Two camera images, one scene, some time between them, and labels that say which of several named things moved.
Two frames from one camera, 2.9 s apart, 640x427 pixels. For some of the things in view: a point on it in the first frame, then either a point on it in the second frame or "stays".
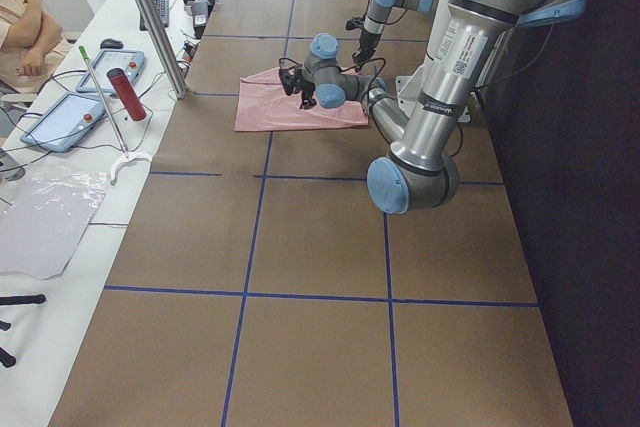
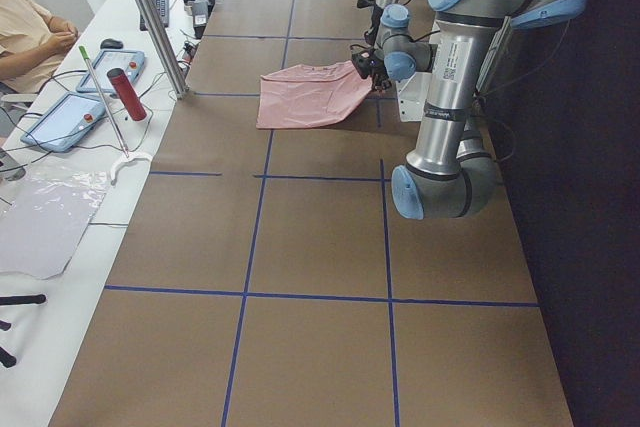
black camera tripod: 7,359 stays
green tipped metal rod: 84,52 stays
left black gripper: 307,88 -> 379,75
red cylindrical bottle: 127,93 stays
